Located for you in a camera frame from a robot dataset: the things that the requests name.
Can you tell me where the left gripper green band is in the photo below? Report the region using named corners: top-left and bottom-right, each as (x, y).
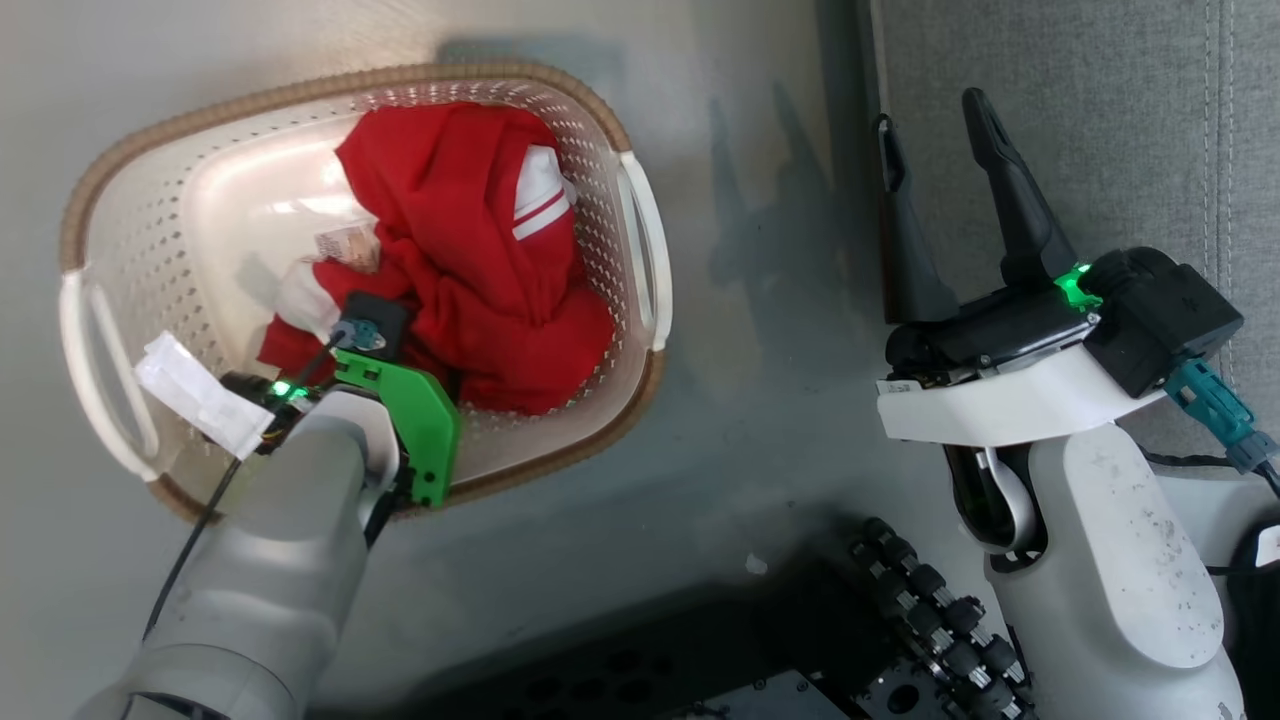
top-left (220, 348), bottom-right (463, 508)

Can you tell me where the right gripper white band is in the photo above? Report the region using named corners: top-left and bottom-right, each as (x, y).
top-left (874, 88), bottom-right (1167, 448)

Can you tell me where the red and white garment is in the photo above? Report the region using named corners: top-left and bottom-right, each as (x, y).
top-left (257, 101), bottom-right (616, 417)

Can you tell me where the paper label inside basket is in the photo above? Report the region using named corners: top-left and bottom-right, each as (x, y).
top-left (315, 226), bottom-right (382, 275)

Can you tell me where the white perforated laundry basket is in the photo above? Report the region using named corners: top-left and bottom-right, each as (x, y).
top-left (58, 62), bottom-right (674, 524)

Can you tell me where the grey fabric sofa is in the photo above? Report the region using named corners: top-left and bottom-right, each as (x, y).
top-left (868, 0), bottom-right (1280, 459)

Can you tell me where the left cable white tag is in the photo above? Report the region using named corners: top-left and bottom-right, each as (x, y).
top-left (134, 331), bottom-right (275, 461)

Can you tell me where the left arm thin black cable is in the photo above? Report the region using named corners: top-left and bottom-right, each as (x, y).
top-left (143, 335), bottom-right (347, 641)

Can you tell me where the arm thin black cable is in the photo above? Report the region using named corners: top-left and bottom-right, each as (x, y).
top-left (1140, 448), bottom-right (1280, 501)
top-left (143, 335), bottom-right (347, 641)

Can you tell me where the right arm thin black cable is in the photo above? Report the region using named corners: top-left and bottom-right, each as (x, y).
top-left (1140, 448), bottom-right (1280, 501)

